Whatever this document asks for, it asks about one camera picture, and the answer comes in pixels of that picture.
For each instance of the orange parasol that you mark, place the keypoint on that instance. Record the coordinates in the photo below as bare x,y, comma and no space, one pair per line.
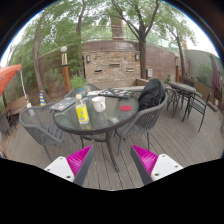
8,75

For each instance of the grey wall box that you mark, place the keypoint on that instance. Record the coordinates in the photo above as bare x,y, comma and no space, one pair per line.
149,73

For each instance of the black laptop with stickers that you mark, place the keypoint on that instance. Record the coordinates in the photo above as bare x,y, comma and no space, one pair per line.
116,92

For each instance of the grey laptop with stickers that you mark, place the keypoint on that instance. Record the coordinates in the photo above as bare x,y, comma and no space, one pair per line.
63,104

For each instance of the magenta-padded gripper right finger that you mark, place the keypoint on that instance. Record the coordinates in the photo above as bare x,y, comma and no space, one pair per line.
146,160

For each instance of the white sticker sheet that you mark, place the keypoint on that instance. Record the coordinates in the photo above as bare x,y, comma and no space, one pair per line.
95,93

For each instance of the white mug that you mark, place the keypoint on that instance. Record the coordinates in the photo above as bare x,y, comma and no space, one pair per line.
99,104

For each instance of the small dark round table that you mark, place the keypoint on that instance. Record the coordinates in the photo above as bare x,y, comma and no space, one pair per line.
182,87

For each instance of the blue yellow striped cone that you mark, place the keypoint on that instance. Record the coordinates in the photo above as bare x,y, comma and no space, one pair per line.
42,99

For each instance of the flat round red coaster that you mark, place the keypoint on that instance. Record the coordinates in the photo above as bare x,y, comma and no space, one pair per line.
126,108

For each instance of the potted plant in teal pot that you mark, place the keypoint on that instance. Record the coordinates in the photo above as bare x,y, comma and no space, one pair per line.
78,81

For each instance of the wall lantern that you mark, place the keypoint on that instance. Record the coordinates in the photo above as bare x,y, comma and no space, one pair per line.
88,59
137,57

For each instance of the clear bottle with yellow label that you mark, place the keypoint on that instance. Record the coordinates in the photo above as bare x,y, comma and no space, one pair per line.
82,113

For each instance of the thin tree by wall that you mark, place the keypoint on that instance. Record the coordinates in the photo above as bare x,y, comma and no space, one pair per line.
181,56

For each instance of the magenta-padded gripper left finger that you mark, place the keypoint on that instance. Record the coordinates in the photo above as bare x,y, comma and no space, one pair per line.
78,160

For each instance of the leaning slender tree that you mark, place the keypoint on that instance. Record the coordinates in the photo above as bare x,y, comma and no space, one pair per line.
36,70

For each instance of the black metal chair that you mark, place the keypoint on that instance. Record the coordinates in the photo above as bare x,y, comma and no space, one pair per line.
196,105

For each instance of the wooden lamp post with globe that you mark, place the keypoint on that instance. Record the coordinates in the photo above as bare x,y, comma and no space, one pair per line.
65,73

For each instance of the black backpack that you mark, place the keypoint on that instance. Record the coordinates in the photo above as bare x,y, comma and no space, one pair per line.
151,93

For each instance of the large dark forked tree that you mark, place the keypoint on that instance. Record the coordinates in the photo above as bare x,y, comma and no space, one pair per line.
142,60

